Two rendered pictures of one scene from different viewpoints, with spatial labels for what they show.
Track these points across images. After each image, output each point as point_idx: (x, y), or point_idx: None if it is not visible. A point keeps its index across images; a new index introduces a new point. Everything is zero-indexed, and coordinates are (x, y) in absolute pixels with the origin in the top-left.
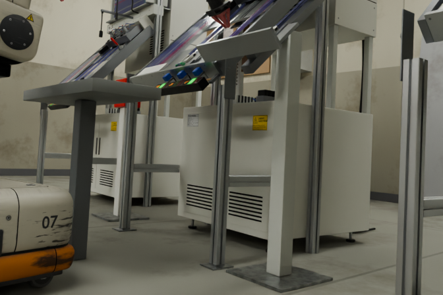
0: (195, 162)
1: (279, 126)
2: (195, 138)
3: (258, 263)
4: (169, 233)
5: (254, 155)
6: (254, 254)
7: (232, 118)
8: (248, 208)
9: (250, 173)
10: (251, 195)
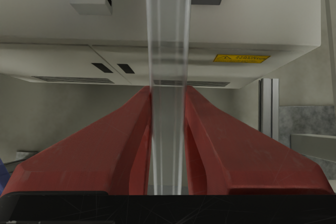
0: (33, 69)
1: None
2: (1, 59)
3: (250, 124)
4: (75, 120)
5: (216, 71)
6: (219, 99)
7: (134, 52)
8: (199, 84)
9: (203, 76)
10: (205, 81)
